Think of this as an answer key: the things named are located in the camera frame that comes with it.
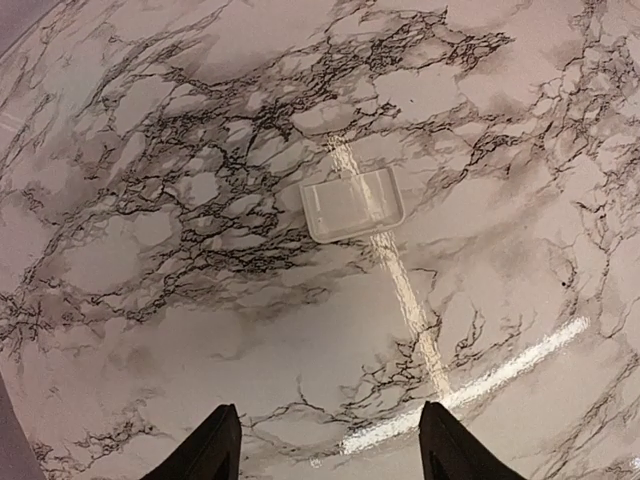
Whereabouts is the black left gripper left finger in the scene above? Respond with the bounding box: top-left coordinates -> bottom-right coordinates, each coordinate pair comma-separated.
142,404 -> 242,480

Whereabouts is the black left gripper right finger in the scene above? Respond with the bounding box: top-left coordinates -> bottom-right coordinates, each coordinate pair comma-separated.
419,401 -> 525,480

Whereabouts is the white battery cover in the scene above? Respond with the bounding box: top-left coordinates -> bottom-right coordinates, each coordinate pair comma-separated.
300,167 -> 405,244

